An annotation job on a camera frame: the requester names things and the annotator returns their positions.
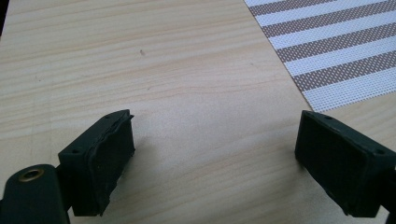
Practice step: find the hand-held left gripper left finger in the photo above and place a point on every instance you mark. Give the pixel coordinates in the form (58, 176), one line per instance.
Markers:
(102, 165)

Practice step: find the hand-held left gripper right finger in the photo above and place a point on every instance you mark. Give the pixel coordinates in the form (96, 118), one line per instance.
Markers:
(339, 155)

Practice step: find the brown white striped placemat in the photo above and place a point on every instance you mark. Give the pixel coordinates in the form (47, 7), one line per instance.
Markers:
(336, 43)

